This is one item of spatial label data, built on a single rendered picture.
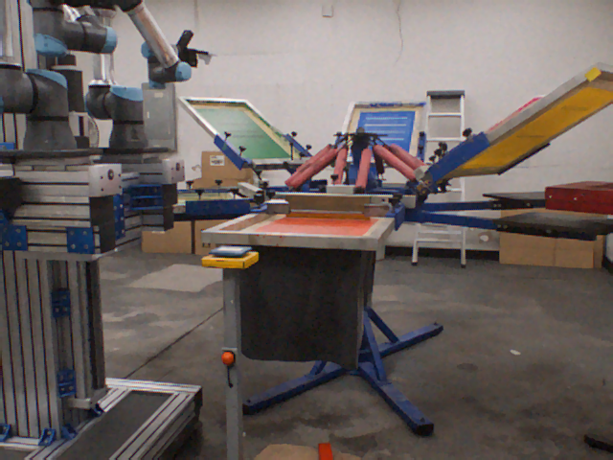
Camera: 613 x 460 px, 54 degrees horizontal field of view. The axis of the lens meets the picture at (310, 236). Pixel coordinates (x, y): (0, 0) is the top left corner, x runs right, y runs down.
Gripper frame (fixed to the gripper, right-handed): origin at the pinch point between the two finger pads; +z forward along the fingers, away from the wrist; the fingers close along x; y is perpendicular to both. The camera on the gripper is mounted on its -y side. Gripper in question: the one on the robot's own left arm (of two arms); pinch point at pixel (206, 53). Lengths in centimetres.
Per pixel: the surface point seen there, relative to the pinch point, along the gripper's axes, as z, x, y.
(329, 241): -53, 112, 56
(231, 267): -83, 99, 62
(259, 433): -17, 65, 160
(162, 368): 9, -27, 173
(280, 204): -10, 59, 58
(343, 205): 1, 83, 55
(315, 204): -4, 72, 56
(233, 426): -80, 102, 113
